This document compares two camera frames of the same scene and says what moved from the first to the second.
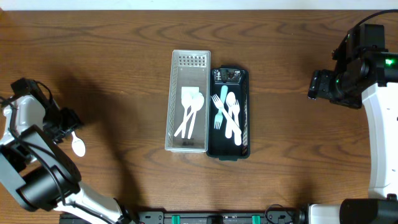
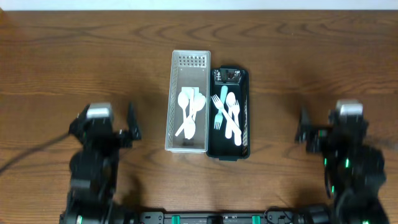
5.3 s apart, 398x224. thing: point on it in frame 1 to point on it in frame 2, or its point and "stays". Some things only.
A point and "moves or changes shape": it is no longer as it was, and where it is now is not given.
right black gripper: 323,88 to 323,137
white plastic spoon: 198,103 stays
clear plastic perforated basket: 189,68 stays
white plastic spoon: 195,104 to 189,127
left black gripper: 65,123 to 116,134
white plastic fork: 237,130 stays
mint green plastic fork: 219,119 stays
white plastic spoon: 78,145 moves or changes shape
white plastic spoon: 230,99 stays
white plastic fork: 228,115 stays
